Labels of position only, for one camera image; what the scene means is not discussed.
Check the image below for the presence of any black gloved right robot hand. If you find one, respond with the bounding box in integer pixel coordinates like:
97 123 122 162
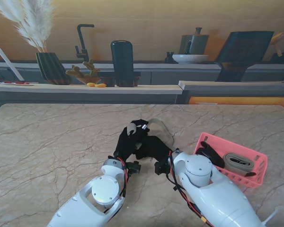
134 135 174 163

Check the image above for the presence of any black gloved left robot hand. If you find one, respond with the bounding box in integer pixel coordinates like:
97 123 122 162
113 120 150 163

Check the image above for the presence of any beige woven belt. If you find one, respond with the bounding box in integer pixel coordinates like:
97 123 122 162
126 118 175 152
222 153 257 177

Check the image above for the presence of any dark brown woven belt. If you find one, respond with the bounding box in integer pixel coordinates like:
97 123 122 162
194 141 226 169

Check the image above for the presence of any pink plastic storage basket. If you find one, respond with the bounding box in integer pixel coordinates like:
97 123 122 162
194 132 268 189

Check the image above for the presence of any tall black appliance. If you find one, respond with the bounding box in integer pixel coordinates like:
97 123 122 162
98 40 142 87

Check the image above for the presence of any green cactus plant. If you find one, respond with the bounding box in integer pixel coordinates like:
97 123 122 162
65 58 101 85

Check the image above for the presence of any small black figurine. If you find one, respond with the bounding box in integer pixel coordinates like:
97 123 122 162
165 51 175 64

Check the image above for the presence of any white speckled bowl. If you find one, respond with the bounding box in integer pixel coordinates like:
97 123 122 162
171 54 209 64

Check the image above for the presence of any dark ribbed vase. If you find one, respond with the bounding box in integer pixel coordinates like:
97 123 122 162
35 52 73 86

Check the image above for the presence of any black kitchen faucet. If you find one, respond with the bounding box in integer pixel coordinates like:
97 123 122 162
75 24 95 63

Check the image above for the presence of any grey lidded pot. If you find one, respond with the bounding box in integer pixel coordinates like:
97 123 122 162
179 27 210 56

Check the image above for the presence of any plate with red food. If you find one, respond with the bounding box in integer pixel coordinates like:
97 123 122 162
0 80 35 87

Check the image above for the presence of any dark angular stand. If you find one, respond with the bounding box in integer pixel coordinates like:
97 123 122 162
214 31 275 82

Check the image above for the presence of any white leaning board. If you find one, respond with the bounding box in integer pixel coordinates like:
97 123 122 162
0 47 25 81

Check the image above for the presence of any white pampas grass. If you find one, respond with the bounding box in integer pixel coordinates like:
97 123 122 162
0 0 56 53

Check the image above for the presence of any small dark container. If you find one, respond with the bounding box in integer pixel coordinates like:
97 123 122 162
271 50 284 64

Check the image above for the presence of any yellow wooden utensil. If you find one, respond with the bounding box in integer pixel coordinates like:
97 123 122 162
269 32 284 57

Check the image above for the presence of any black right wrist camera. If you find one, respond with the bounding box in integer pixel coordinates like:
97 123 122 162
154 159 171 176

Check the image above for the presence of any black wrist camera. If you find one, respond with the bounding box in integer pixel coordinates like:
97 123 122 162
127 160 142 176
154 159 171 176

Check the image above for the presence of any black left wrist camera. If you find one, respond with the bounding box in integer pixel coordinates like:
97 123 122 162
127 160 142 176

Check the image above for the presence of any red black cable bundle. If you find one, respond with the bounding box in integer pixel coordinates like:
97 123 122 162
167 151 215 227
103 156 131 215

